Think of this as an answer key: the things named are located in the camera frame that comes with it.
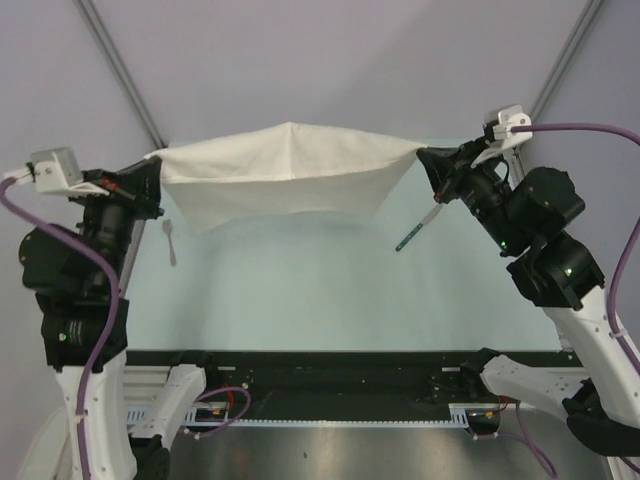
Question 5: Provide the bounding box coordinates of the silver fork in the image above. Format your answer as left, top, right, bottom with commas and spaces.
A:
162, 219, 177, 267

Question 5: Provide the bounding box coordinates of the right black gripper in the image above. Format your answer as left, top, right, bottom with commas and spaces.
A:
418, 134, 524, 253

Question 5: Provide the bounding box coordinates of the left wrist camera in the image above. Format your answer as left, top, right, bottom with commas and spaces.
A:
3, 147, 107, 198

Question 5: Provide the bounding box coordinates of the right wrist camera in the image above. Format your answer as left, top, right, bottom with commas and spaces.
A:
471, 104, 533, 169

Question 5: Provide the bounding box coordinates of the white cloth napkin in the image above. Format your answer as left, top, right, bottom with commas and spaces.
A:
147, 122, 423, 232

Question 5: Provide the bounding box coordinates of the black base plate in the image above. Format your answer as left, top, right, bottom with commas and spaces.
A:
125, 349, 585, 427

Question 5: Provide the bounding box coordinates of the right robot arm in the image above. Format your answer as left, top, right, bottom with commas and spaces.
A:
416, 140, 639, 459

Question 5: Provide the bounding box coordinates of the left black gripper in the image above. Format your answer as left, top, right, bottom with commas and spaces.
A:
71, 153, 165, 288

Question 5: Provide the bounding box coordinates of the white slotted cable duct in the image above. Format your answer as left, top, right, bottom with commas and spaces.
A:
127, 403, 474, 429

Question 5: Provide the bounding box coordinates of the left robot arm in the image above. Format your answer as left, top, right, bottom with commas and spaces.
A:
1, 155, 221, 479

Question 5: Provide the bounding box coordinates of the knife with green handle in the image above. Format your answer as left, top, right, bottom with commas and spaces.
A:
395, 204, 442, 253

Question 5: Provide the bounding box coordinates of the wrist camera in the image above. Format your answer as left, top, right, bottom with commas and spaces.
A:
3, 147, 107, 198
471, 104, 533, 169

